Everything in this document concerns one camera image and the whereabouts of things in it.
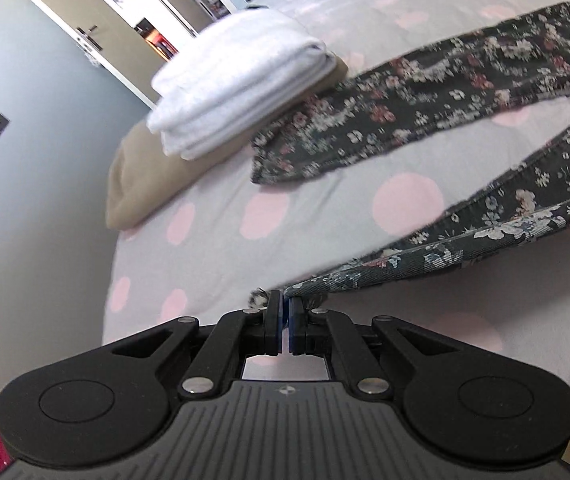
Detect grey pink-dotted bedspread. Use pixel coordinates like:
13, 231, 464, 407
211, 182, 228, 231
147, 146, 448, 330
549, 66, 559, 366
101, 0, 570, 426

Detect dark floral pants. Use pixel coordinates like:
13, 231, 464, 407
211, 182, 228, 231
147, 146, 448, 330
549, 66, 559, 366
250, 0, 570, 311

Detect folded beige garment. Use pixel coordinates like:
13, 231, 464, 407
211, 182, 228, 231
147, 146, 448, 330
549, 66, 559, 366
106, 52, 350, 231

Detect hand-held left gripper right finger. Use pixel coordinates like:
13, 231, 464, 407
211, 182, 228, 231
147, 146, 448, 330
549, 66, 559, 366
285, 297, 464, 401

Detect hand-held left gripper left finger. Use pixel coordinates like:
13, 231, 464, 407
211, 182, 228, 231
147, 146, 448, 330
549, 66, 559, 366
102, 290, 286, 401

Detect metal door handle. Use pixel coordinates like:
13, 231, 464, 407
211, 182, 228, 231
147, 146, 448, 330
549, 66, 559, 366
76, 25, 103, 53

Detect folded white garment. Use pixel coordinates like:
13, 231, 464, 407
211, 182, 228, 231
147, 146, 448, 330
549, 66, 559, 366
146, 10, 326, 162

